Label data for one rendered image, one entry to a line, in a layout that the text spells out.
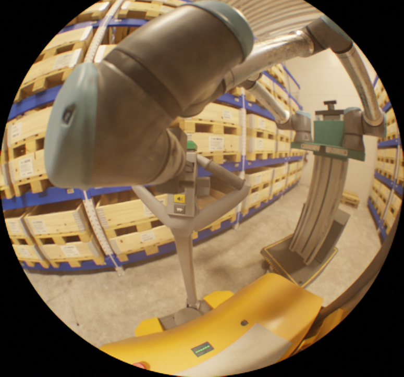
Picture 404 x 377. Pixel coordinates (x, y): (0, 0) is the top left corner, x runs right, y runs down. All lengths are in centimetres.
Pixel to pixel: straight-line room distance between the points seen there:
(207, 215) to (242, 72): 39
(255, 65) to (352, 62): 46
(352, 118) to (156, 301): 215
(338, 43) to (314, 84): 562
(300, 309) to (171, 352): 46
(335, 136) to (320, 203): 59
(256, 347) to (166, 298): 118
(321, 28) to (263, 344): 100
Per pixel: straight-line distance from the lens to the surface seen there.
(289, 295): 65
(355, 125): 101
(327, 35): 60
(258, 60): 32
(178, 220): 44
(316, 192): 135
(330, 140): 120
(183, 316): 101
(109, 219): 126
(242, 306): 58
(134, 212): 123
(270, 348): 57
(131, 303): 163
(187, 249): 50
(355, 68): 68
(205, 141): 134
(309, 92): 608
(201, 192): 39
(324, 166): 131
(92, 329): 176
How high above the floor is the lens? 142
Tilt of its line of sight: 14 degrees down
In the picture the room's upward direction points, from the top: straight up
